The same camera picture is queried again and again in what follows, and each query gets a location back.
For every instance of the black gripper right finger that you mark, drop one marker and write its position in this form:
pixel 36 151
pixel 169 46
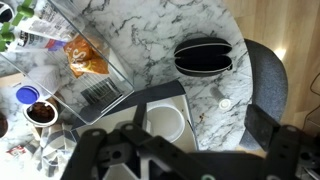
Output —
pixel 266 130

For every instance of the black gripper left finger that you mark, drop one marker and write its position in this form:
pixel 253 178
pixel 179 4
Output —
pixel 100 156

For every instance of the black zippered glasses case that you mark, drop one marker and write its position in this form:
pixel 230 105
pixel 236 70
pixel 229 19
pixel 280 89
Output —
pixel 203 56

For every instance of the grey striped cloth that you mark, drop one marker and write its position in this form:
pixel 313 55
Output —
pixel 55 150

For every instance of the grey upholstered chair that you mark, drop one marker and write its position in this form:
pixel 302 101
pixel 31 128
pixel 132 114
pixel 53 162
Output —
pixel 268 80

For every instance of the small white vial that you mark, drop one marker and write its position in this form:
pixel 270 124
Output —
pixel 221 99

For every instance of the white cup with dark contents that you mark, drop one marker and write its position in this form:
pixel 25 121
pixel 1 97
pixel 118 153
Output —
pixel 41 113

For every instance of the white plastic bowl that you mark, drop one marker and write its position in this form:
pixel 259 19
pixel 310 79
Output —
pixel 165 121

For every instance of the snack bag pile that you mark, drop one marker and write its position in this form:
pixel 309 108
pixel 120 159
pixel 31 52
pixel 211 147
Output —
pixel 116 83

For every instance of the small red white packet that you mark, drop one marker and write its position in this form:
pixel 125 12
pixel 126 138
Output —
pixel 16 150

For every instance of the navy cardboard box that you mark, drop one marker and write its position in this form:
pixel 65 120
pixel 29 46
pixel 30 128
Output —
pixel 156 93

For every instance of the white pouch with green cap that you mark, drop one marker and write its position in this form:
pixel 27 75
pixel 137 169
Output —
pixel 30 40
pixel 50 20

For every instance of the dark round bowl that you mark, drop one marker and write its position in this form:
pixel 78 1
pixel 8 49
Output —
pixel 6 14

